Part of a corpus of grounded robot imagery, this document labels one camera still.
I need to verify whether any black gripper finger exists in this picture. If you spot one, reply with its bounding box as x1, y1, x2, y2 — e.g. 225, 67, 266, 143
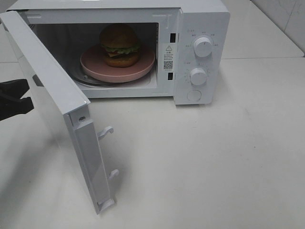
0, 96, 33, 121
0, 79, 30, 98

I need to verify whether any white microwave door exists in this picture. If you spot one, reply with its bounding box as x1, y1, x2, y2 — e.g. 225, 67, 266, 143
0, 11, 119, 214

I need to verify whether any pink round plate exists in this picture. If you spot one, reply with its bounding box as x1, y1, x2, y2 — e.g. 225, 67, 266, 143
80, 45, 155, 83

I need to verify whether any burger with lettuce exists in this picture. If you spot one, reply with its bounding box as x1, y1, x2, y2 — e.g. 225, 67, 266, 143
99, 23, 141, 68

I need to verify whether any round white door button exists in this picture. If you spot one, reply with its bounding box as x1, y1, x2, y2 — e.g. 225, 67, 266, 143
187, 90, 202, 102

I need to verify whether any white timer knob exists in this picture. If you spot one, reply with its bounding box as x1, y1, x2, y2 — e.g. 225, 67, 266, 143
190, 68, 208, 86

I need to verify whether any glass microwave turntable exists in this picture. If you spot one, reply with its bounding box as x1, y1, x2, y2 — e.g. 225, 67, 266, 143
71, 70, 152, 88

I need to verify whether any white microwave oven body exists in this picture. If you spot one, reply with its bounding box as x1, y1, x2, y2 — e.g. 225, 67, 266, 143
6, 0, 230, 105

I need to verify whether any white upper power knob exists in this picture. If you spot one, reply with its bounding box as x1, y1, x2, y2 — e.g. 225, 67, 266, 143
193, 36, 214, 58

